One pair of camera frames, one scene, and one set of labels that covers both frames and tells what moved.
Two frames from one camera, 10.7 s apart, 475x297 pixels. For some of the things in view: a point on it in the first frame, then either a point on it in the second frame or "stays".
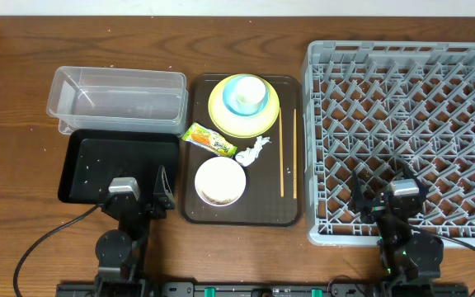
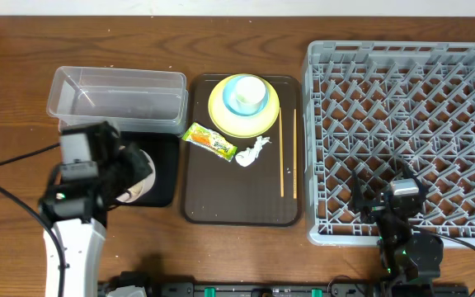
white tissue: (246, 156) stays
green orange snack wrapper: (209, 139) stays
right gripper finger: (409, 173) stays
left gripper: (162, 194) -> (137, 159)
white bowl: (220, 181) -> (138, 190)
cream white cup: (250, 93) stays
